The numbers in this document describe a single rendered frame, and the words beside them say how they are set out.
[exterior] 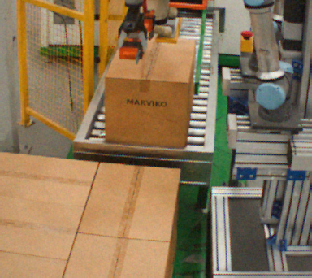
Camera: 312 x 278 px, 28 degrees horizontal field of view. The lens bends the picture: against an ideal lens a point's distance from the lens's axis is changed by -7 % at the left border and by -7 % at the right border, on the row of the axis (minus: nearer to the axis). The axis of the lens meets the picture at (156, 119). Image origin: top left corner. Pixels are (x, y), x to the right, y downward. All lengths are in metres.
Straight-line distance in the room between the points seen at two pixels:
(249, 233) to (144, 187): 0.65
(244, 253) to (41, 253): 1.08
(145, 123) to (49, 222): 0.77
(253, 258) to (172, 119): 0.81
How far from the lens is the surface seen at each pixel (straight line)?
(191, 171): 3.30
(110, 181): 3.11
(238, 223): 3.42
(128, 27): 2.49
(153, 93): 3.17
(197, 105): 3.87
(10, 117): 4.19
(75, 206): 2.93
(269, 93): 2.45
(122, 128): 3.27
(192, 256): 3.51
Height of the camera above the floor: 2.24
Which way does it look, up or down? 28 degrees down
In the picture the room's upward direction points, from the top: 2 degrees clockwise
